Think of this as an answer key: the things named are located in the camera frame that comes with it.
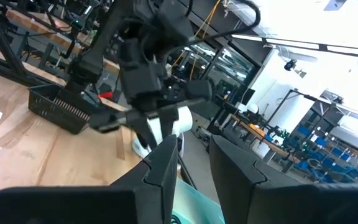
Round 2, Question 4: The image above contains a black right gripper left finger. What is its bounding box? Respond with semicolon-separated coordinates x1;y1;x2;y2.
0;135;179;224

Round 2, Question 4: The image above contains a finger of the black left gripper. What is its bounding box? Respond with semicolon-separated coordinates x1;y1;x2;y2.
160;106;179;141
129;118;158;150

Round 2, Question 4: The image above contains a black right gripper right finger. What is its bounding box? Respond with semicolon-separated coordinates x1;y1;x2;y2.
209;135;358;224

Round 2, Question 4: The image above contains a teal plastic bin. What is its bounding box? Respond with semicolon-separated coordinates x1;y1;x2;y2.
171;177;226;224

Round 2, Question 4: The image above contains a white round fan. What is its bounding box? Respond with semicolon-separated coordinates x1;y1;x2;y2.
132;105;194;159

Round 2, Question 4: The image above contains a rack of blue bins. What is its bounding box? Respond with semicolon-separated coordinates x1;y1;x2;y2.
290;124;358;184

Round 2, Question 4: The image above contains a wooden workbench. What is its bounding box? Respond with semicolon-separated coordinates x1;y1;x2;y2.
231;114;301;164
4;9;121;72

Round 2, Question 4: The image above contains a black plastic basket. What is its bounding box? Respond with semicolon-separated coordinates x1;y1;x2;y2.
28;83;105;135

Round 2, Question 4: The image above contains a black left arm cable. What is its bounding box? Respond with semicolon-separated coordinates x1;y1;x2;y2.
166;0;262;60

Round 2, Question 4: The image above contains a black ceiling camera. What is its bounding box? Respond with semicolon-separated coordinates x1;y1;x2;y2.
284;58;298;72

